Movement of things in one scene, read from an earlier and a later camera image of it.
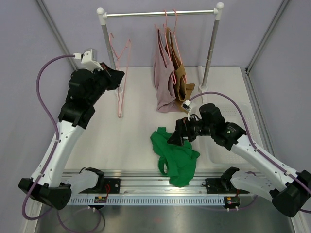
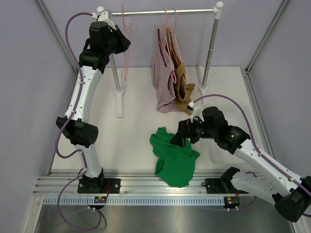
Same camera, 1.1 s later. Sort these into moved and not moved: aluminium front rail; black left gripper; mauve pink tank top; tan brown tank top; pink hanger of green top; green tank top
Moved: black left gripper; pink hanger of green top
Not moved: mauve pink tank top; aluminium front rail; green tank top; tan brown tank top
